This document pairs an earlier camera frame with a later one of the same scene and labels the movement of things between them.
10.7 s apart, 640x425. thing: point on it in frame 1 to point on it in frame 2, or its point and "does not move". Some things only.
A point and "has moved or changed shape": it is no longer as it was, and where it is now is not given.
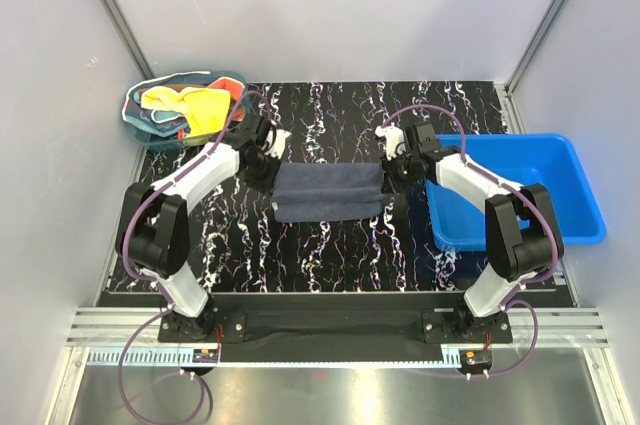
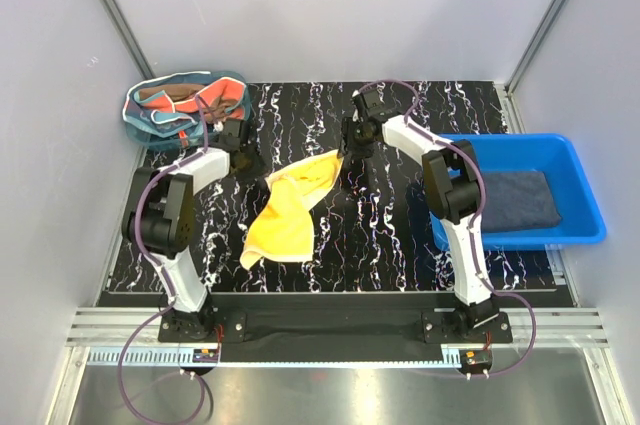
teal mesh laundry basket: (183, 111) does not move
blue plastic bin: (550, 161) does not move
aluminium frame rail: (565, 326) does not move
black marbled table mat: (326, 189) does not move
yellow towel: (206, 110) to (282, 228)
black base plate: (334, 321) does not move
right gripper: (390, 183) to (347, 144)
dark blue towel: (312, 192) has moved or changed shape
